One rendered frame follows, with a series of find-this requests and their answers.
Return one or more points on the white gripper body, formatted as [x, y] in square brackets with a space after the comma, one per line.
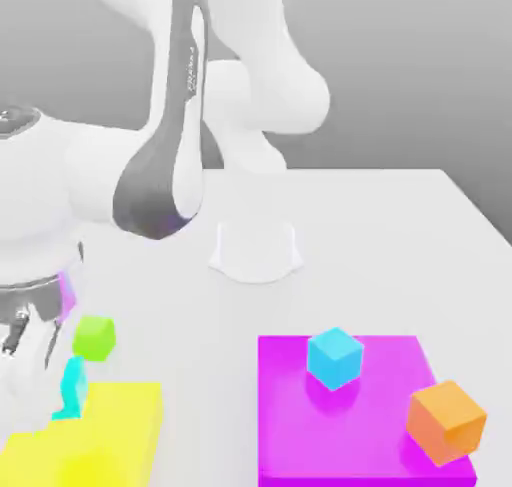
[28, 387]

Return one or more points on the small turquoise cube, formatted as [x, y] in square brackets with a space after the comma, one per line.
[74, 387]

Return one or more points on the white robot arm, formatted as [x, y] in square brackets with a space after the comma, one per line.
[168, 135]

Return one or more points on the small green cube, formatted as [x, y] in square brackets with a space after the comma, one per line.
[94, 339]

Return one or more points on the small light blue cube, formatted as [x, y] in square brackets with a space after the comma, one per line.
[334, 359]

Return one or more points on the small orange cube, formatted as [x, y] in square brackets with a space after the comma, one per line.
[446, 423]

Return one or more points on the large yellow box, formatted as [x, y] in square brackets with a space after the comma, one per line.
[104, 435]

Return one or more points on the large magenta box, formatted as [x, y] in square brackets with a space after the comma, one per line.
[352, 435]

